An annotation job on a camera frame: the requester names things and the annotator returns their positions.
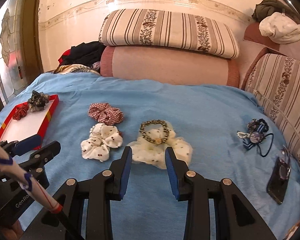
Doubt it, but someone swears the white cherry print scrunchie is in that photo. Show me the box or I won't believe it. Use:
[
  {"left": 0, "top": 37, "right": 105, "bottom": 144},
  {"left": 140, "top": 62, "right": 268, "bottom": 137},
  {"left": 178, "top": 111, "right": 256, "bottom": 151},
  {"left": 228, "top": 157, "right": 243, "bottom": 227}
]
[{"left": 80, "top": 123, "right": 123, "bottom": 162}]

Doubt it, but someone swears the cream sheer dotted scrunchie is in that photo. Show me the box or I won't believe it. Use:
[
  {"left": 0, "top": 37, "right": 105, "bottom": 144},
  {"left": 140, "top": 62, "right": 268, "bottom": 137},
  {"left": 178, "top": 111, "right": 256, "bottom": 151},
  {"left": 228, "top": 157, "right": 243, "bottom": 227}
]
[{"left": 129, "top": 120, "right": 193, "bottom": 170}]

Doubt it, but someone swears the leopard print hair tie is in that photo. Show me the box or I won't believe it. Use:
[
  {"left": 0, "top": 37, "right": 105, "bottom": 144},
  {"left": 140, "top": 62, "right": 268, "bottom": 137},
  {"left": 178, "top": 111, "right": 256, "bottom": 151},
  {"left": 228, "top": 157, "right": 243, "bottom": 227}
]
[{"left": 139, "top": 119, "right": 171, "bottom": 145}]

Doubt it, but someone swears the red white plaid scrunchie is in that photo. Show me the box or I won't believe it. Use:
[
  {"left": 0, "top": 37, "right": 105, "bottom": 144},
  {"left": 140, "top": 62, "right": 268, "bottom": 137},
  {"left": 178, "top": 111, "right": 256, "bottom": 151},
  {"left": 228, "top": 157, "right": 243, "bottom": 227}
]
[{"left": 88, "top": 102, "right": 124, "bottom": 126}]

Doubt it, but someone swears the red shallow tray box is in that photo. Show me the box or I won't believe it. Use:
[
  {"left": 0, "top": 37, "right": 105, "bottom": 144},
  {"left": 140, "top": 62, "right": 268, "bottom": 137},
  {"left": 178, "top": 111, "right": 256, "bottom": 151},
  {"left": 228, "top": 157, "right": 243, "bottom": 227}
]
[{"left": 0, "top": 94, "right": 59, "bottom": 150}]

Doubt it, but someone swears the dark red polka-dot scrunchie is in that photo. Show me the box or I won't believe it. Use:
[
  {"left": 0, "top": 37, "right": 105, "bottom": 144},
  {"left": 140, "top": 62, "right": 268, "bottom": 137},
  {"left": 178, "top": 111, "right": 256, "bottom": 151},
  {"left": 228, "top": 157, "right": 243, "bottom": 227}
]
[{"left": 12, "top": 103, "right": 29, "bottom": 121}]

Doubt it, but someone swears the black sheer dotted scrunchie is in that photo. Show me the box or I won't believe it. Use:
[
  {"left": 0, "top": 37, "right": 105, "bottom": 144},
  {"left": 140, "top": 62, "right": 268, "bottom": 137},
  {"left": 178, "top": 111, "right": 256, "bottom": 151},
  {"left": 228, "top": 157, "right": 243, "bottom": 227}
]
[{"left": 28, "top": 90, "right": 50, "bottom": 112}]

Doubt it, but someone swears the black smartphone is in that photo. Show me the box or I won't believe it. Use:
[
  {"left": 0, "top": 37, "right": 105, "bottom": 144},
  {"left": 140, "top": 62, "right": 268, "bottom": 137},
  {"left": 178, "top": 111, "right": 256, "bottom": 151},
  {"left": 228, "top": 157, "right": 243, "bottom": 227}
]
[{"left": 266, "top": 146, "right": 291, "bottom": 205}]

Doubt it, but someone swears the light blue bed blanket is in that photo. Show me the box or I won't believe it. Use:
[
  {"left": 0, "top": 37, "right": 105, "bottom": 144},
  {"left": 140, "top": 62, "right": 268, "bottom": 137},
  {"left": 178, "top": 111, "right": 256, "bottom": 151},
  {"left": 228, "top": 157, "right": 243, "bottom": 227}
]
[{"left": 0, "top": 73, "right": 300, "bottom": 239}]

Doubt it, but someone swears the pink bolster cushion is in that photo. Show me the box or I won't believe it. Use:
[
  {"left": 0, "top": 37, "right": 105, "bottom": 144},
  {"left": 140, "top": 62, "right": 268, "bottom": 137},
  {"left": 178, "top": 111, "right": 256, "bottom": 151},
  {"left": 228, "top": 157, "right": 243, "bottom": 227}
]
[{"left": 100, "top": 46, "right": 239, "bottom": 88}]

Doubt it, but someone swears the black red clothes pile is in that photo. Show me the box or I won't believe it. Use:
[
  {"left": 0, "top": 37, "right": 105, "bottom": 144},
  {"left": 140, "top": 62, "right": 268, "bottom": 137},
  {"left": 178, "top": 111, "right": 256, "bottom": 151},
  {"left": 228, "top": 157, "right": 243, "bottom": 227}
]
[{"left": 53, "top": 41, "right": 106, "bottom": 75}]

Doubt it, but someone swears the striped floral side cushion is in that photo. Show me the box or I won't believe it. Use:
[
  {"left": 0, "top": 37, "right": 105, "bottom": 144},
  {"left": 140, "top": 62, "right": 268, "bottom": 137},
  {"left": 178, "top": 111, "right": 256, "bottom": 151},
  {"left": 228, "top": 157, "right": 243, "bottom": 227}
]
[{"left": 241, "top": 53, "right": 300, "bottom": 165}]

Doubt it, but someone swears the wooden glass door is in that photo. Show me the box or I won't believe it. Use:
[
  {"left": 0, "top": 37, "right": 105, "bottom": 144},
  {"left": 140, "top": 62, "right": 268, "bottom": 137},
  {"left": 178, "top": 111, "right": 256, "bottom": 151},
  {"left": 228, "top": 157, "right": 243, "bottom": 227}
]
[{"left": 0, "top": 0, "right": 43, "bottom": 111}]

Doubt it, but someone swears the pink sofa armrest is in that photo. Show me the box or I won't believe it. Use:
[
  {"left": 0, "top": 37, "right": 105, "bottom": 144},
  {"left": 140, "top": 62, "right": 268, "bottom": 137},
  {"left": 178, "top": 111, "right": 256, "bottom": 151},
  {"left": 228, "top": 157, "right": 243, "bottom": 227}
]
[{"left": 244, "top": 23, "right": 300, "bottom": 61}]

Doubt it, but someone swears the striped floral pillow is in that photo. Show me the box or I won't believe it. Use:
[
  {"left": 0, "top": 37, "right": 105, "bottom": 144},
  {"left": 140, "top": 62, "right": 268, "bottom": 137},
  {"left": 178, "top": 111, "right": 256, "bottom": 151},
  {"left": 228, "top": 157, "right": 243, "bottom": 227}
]
[{"left": 98, "top": 9, "right": 240, "bottom": 59}]

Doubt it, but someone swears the white cloth on armrest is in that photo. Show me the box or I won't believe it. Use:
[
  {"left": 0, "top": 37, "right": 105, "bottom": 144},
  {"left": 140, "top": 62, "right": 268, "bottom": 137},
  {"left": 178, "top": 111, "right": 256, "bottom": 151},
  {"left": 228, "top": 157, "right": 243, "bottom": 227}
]
[{"left": 259, "top": 12, "right": 300, "bottom": 44}]

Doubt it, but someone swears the dark green cloth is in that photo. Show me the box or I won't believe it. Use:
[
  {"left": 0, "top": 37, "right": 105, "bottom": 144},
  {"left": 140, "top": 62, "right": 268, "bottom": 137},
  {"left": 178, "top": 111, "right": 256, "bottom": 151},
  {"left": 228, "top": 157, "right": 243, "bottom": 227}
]
[{"left": 251, "top": 0, "right": 300, "bottom": 23}]

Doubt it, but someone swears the blue striped bow hair tie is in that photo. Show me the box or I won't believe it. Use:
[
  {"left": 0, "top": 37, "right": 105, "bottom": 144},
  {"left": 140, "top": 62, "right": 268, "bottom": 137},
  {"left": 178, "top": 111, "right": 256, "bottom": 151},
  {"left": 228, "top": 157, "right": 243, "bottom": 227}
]
[{"left": 236, "top": 117, "right": 275, "bottom": 158}]

